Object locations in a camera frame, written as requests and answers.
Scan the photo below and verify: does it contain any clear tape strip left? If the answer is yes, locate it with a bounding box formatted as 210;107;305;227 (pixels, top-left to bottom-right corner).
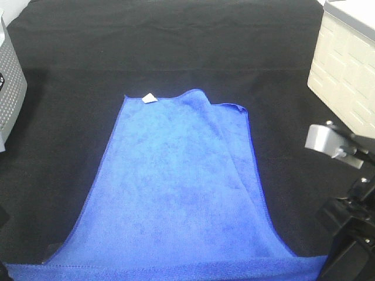
41;242;63;264

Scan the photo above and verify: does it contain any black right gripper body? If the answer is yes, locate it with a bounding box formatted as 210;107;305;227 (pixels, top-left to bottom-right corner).
317;133;374;280

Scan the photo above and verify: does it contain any grey perforated metal basket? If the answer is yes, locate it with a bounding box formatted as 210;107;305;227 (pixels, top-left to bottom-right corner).
0;19;27;152

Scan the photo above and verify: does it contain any blue microfibre towel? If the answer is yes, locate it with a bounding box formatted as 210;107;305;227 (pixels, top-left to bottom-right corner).
6;90;325;280

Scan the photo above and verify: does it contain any black table cloth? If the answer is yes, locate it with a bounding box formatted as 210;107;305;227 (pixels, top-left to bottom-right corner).
1;1;374;264

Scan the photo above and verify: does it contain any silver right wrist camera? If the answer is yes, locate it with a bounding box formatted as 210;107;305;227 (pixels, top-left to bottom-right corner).
305;124;364;169

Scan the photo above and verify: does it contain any white plastic storage box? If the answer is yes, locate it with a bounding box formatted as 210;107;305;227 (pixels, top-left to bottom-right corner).
308;1;374;138

